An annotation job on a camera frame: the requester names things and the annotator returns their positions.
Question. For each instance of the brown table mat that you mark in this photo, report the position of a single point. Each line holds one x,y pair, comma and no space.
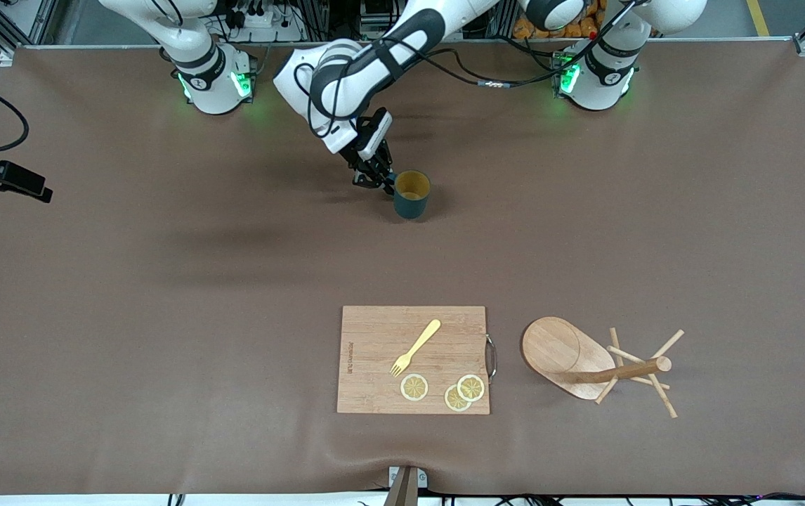
234,386

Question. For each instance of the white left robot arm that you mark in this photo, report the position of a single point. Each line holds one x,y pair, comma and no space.
346,77

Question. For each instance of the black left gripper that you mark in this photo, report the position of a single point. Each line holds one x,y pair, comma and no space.
369,159

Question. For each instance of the lemon slice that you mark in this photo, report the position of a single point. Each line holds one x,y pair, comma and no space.
471,387
453,400
414,387

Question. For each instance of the wooden mug rack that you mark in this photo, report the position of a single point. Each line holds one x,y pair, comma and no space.
557,348

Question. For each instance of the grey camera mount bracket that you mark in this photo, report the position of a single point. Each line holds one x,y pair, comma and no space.
406,492

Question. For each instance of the bamboo cutting board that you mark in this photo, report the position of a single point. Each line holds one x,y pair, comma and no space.
374,337

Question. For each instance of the orange snack packets pile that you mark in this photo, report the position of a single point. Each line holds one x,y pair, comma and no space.
571,31

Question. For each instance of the white power strip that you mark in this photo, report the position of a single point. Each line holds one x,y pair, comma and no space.
262,20

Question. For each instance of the dark green cup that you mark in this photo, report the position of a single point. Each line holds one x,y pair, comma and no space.
413,207

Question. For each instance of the yellow plastic fork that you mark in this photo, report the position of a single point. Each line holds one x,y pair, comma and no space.
421,343

